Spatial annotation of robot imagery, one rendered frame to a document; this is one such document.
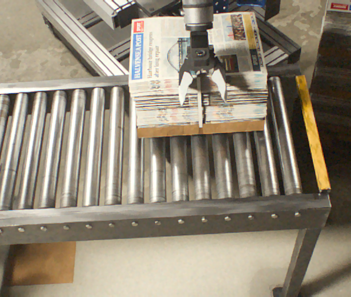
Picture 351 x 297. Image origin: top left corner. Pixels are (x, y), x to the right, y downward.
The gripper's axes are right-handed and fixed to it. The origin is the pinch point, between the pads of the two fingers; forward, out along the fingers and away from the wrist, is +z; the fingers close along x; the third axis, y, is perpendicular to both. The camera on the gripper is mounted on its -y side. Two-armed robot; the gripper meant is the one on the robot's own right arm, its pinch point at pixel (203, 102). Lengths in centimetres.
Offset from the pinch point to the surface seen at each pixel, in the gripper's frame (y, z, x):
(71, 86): 38, 2, 43
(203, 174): 7.5, 23.5, 1.2
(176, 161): 11.6, 20.6, 8.8
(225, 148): 15.2, 18.6, -5.7
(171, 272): 55, 88, 17
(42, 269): 58, 85, 73
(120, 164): 12.8, 20.8, 25.8
